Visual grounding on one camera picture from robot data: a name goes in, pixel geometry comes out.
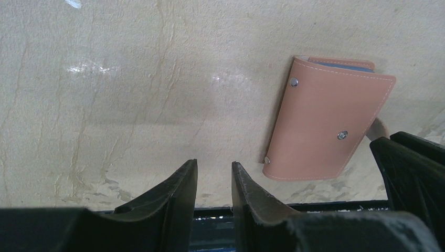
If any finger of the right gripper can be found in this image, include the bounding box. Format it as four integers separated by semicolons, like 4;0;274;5
369;131;444;248

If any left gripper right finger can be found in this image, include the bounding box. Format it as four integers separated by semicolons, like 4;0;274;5
231;162;440;251

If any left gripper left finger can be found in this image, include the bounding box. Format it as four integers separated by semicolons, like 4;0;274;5
1;159;198;251

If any pink leather card holder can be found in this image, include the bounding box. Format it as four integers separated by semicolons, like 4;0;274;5
263;56;396;181

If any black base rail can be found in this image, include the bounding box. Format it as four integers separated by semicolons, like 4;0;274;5
93;199;390;252

